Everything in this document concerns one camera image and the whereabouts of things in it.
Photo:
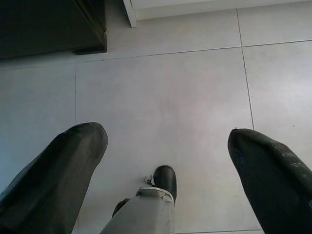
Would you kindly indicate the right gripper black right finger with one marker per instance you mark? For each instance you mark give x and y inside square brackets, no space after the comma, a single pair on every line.
[275,180]

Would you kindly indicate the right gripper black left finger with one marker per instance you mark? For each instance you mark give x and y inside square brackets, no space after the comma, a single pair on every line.
[53,175]

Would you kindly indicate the robot silver leg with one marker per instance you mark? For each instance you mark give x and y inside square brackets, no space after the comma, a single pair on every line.
[143,214]

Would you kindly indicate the robot black foot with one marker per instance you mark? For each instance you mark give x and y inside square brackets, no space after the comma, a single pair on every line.
[165,178]

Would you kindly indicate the dark cabinet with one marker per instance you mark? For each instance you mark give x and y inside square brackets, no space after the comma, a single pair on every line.
[48,24]

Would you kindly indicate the white door frame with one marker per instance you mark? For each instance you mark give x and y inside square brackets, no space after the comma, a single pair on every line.
[130,12]

